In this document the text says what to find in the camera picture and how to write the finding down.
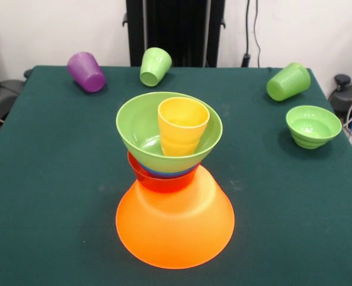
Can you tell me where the yellow ribbed cup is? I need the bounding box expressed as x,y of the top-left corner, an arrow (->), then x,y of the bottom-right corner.
157,97 -> 211,157

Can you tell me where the blue ribbed bowl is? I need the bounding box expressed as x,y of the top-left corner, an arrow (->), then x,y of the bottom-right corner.
138,160 -> 199,179

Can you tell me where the large green bowl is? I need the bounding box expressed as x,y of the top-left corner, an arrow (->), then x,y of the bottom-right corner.
115,91 -> 224,173

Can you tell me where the red bowl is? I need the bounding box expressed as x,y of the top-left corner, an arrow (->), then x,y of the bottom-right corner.
127,150 -> 200,194

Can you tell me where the large orange bowl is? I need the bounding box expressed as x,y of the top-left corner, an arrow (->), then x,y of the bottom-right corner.
115,163 -> 236,270

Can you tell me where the green ribbed cup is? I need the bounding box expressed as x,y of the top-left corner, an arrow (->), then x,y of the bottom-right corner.
139,46 -> 173,88

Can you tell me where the purple cup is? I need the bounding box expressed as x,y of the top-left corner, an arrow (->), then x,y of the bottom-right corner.
67,51 -> 107,94

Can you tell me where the dark green tablecloth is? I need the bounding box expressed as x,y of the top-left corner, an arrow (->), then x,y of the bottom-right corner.
0,65 -> 352,286

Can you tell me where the green smooth cup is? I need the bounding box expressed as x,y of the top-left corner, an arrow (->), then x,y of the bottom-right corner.
266,61 -> 311,102

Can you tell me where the small green ribbed bowl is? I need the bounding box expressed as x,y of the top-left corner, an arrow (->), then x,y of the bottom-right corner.
285,105 -> 342,150

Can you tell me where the black chair base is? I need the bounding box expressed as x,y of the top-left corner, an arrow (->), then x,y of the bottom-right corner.
0,38 -> 33,120
328,73 -> 352,130

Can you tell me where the black wall cable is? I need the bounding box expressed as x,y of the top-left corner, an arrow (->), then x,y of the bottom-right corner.
241,0 -> 262,69

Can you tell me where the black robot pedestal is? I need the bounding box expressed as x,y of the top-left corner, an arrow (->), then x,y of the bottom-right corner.
122,0 -> 226,68

